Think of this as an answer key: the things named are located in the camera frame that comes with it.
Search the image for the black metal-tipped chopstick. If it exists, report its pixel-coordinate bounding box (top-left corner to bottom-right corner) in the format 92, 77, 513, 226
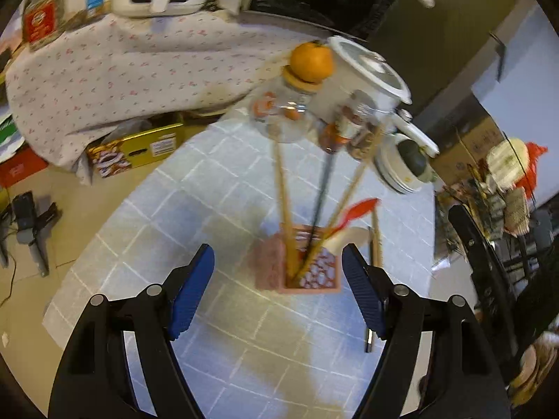
365, 226, 377, 353

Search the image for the wooden chopstick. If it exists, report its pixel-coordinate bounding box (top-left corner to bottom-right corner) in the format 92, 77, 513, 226
273, 138, 298, 280
291, 124, 386, 287
371, 208, 384, 268

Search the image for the black device on floor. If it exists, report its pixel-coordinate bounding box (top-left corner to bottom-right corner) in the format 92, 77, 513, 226
1, 189, 61, 277

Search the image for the white plastic spoon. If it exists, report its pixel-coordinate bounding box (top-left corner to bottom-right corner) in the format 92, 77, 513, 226
323, 227, 370, 256

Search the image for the red plastic spoon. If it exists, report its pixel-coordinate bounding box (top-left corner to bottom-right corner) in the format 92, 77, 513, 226
328, 198, 380, 236

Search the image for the pink perforated utensil holder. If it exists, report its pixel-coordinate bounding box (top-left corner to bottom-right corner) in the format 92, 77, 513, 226
249, 225, 341, 295

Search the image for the red plastic bag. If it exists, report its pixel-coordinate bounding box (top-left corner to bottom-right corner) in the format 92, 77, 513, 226
520, 142, 549, 199

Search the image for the stack of white bowls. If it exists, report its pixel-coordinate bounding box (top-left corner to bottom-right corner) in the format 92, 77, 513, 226
374, 132, 435, 194

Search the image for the yellow snack box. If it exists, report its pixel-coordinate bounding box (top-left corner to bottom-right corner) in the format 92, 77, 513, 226
86, 112, 185, 178

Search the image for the red box on floor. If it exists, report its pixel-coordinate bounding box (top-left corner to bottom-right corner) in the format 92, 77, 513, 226
0, 147, 48, 188

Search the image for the dark green avocado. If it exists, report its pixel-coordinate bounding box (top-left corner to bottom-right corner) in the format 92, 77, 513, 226
397, 139, 427, 178

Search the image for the cardboard box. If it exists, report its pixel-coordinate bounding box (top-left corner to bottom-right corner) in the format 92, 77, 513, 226
431, 116, 504, 185

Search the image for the brown spice jar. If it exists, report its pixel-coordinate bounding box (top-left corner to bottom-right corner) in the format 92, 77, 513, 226
347, 116, 386, 161

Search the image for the red spice jar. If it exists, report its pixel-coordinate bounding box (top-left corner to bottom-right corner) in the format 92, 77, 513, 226
318, 105, 364, 153

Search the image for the floral white cloth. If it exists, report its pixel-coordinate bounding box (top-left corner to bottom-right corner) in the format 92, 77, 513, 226
6, 10, 326, 173

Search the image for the white pot with lid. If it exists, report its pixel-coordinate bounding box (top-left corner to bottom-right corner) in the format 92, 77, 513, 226
309, 35, 440, 158

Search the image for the glass jar with cork lid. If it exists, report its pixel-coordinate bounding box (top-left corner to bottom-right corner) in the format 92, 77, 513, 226
248, 65, 322, 144

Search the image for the orange fruit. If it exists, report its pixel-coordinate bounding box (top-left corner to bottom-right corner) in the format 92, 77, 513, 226
289, 41, 334, 83

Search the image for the red label glass jar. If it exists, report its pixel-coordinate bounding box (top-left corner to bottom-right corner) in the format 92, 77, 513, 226
22, 0, 64, 51

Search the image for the wire dish rack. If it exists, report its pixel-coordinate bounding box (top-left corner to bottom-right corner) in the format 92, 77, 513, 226
436, 139, 547, 272

